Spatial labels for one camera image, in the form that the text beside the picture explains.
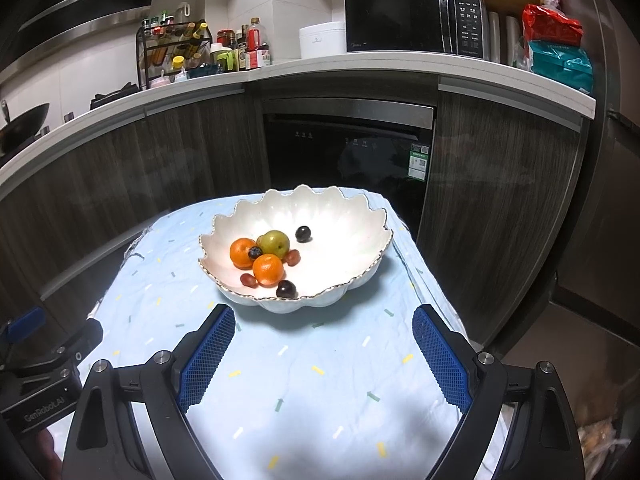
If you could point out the orange mandarin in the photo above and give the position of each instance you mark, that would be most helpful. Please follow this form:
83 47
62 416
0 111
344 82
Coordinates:
240 252
268 270

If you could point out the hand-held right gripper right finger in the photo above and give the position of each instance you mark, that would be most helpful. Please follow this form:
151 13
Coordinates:
440 355

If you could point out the dark purple plum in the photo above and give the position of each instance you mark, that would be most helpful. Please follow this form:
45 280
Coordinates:
302 233
286 288

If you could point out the dark wood kitchen counter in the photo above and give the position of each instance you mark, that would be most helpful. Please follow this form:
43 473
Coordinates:
175 160

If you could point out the teal plastic bag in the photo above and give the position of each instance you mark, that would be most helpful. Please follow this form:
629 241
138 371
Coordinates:
560 67

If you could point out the white scalloped ceramic bowl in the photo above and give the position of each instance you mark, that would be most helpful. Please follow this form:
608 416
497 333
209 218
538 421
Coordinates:
340 240

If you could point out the tan plastic bag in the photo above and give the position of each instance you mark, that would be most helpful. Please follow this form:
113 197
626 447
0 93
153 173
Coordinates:
597 442

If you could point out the green round pear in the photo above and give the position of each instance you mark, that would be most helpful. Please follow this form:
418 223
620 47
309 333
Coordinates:
275 242

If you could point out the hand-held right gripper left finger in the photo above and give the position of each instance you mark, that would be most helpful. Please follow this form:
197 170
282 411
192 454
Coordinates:
207 355

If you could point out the black stove burner grate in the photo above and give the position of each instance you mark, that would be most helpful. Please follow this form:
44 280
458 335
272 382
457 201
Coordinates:
114 95

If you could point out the light blue patterned tablecloth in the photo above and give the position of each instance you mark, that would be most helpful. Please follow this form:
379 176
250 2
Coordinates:
310 385

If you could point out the green plastic jug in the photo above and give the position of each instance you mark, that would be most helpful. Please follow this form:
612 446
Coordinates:
222 57

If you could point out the black microwave oven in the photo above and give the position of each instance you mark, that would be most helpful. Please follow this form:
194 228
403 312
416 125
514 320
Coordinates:
395 20

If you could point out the red lid jar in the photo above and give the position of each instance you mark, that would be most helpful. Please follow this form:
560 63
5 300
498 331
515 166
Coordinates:
225 37

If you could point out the black wok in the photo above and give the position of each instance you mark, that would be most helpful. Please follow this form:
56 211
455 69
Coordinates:
22 132

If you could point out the red grape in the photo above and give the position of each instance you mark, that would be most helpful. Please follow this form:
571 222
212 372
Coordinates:
248 280
293 257

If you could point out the dark grey refrigerator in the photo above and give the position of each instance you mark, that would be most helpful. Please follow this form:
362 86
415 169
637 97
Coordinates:
610 185

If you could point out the white rice cooker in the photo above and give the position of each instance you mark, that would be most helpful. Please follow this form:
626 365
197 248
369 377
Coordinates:
322 40

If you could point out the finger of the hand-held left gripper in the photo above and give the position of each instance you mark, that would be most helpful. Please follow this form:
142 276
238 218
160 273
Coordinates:
22 321
82 340

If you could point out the dark sauce bottle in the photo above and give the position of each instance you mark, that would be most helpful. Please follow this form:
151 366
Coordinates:
243 50

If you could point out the red label sauce bottle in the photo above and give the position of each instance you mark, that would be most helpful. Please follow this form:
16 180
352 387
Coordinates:
257 47

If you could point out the small dark berry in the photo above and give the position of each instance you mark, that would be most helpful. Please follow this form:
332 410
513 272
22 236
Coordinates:
255 252

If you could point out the green label sticker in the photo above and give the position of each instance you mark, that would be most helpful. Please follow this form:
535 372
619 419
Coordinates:
418 161

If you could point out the red plastic bag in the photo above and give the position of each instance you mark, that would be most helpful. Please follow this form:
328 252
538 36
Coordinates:
552 25

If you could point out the black steel range hood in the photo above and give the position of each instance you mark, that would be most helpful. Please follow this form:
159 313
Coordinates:
85 15

